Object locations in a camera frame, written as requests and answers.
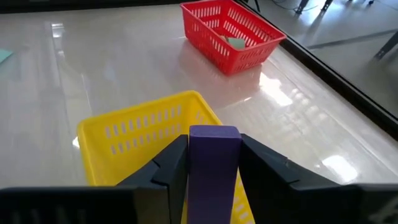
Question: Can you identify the yellow plastic basket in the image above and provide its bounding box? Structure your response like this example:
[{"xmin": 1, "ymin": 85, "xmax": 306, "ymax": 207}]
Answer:
[{"xmin": 76, "ymin": 90, "xmax": 256, "ymax": 224}]

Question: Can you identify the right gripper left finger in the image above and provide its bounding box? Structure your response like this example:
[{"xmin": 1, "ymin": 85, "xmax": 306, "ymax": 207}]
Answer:
[{"xmin": 116, "ymin": 134, "xmax": 190, "ymax": 224}]

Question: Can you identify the red plastic basket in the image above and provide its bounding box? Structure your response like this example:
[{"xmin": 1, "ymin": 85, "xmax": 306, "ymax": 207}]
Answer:
[{"xmin": 179, "ymin": 0, "xmax": 287, "ymax": 77}]

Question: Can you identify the purple rectangular block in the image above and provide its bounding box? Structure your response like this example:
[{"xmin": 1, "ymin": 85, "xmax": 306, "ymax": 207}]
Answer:
[{"xmin": 186, "ymin": 124, "xmax": 243, "ymax": 224}]

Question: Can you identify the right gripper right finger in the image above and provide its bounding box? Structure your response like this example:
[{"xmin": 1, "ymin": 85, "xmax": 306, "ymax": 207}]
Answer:
[{"xmin": 239, "ymin": 133, "xmax": 343, "ymax": 224}]

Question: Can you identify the long teal block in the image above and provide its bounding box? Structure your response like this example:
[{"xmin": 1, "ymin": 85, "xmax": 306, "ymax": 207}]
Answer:
[{"xmin": 0, "ymin": 48, "xmax": 15, "ymax": 65}]

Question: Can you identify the small teal block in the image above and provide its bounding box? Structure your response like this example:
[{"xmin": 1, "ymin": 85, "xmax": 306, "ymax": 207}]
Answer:
[{"xmin": 219, "ymin": 34, "xmax": 247, "ymax": 50}]

